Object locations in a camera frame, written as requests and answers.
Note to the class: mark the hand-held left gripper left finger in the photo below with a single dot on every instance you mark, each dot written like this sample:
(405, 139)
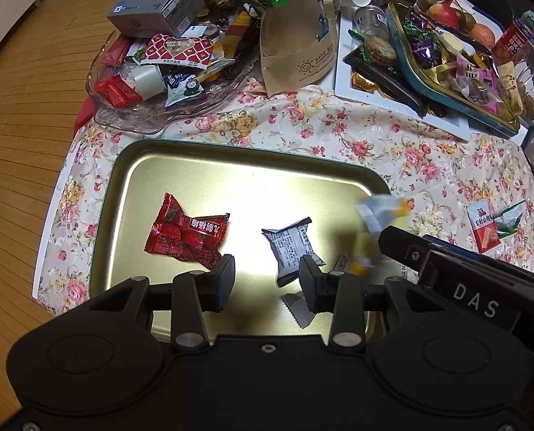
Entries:
(224, 278)

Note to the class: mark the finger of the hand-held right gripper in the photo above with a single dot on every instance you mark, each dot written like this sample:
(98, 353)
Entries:
(401, 249)
(442, 241)

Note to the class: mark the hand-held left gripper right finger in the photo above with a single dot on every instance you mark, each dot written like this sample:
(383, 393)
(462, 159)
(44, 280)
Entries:
(309, 283)

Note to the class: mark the yellow grey snack packet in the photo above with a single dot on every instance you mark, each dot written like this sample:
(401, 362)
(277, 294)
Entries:
(374, 215)

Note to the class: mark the white red snack packet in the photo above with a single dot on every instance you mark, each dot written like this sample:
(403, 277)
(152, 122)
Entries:
(484, 229)

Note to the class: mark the red strawberry candy packet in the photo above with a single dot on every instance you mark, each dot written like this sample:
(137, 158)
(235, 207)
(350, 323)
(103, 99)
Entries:
(181, 233)

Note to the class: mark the green white snack packet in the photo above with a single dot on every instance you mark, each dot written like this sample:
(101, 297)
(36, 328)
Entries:
(511, 220)

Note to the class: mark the shallow gold tin tray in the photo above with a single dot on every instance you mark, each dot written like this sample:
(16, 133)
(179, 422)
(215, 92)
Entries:
(249, 188)

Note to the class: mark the clear wrapped dark snack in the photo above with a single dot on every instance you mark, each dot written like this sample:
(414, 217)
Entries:
(475, 94)

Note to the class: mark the candy-filled teal tin tray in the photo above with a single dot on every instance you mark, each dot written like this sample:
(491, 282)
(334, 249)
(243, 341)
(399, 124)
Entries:
(451, 90)

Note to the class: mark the white rectangular tray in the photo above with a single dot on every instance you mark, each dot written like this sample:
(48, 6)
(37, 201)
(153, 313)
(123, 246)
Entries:
(370, 98)

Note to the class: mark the floral tablecloth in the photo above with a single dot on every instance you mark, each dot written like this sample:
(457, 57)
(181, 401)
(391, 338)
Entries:
(293, 121)

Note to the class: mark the pink snack packet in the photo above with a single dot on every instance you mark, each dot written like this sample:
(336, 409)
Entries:
(475, 81)

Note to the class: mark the tan snack packet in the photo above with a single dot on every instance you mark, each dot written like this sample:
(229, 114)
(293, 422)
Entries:
(510, 87)

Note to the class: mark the gold wrapped chocolate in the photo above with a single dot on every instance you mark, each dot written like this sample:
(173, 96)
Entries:
(364, 81)

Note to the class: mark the black plastic tray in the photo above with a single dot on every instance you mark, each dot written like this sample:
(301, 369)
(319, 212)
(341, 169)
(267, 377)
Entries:
(383, 76)

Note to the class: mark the glass dish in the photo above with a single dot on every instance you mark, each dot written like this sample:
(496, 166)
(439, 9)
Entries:
(136, 116)

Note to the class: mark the blue cartoon snack packet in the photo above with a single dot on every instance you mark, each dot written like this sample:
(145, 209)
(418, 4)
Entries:
(184, 90)

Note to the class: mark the white yellow candy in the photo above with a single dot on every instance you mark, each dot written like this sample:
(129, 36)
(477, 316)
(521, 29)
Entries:
(454, 44)

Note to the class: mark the clear cookie packet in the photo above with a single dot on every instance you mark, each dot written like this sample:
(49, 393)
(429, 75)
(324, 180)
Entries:
(377, 50)

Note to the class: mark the cluster of purple candies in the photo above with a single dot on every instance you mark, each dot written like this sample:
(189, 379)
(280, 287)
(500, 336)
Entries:
(421, 40)

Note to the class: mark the red apple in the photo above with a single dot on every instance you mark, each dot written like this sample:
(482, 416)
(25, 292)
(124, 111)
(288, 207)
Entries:
(482, 36)
(444, 14)

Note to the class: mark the white wrapped roll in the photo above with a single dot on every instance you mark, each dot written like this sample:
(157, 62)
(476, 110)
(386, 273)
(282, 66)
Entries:
(143, 81)

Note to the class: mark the red canister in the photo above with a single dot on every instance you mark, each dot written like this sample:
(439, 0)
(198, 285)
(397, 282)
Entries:
(516, 40)

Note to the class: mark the brown kiwi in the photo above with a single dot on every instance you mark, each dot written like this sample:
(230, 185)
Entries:
(466, 21)
(428, 2)

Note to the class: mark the clear glass jar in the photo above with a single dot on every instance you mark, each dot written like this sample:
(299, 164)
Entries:
(370, 22)

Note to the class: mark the red lattice print packet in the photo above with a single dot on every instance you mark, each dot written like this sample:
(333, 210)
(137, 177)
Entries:
(177, 51)

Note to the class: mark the kraft paper bag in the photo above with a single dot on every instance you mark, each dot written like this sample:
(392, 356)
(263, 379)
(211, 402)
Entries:
(293, 40)

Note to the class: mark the grey cardboard box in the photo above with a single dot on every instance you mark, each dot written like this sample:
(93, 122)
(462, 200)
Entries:
(154, 6)

